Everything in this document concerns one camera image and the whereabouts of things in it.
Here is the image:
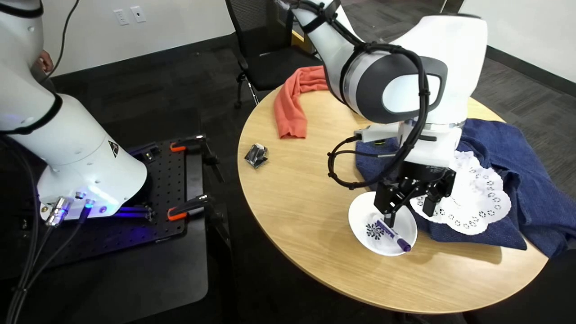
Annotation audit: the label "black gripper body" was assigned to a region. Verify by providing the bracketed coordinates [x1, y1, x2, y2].
[384, 161, 456, 196]

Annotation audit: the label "purple marker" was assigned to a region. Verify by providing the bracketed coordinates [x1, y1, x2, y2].
[377, 221, 413, 251]

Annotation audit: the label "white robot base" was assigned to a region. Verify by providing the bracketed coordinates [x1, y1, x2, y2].
[0, 0, 148, 224]

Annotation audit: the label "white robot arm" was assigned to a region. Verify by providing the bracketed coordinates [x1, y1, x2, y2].
[278, 0, 489, 223]

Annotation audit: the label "white bowl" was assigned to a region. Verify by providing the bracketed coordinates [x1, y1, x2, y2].
[348, 190, 418, 257]

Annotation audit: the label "white lace doily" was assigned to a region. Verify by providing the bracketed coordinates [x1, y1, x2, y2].
[411, 151, 512, 235]

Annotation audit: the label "navy blue cloth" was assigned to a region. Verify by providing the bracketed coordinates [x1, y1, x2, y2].
[355, 116, 576, 259]

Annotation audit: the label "orange cloth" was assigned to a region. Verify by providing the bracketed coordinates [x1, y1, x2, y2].
[274, 64, 328, 138]

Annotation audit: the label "small black clip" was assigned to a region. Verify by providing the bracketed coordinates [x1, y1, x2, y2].
[246, 143, 269, 167]

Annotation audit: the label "black office chair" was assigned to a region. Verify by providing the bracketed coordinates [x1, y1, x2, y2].
[226, 0, 319, 106]

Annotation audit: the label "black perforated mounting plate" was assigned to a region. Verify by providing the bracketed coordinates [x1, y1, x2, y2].
[82, 138, 211, 250]

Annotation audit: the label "orange black clamp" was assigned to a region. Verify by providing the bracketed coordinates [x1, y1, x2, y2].
[170, 134, 206, 152]
[166, 194, 210, 221]

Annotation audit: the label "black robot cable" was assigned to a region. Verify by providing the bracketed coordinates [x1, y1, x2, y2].
[287, 0, 433, 192]

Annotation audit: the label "wall outlet plate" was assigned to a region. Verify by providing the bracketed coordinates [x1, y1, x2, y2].
[114, 5, 147, 25]

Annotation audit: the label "grey base cables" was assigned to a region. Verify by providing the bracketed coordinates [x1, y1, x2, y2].
[4, 203, 93, 324]

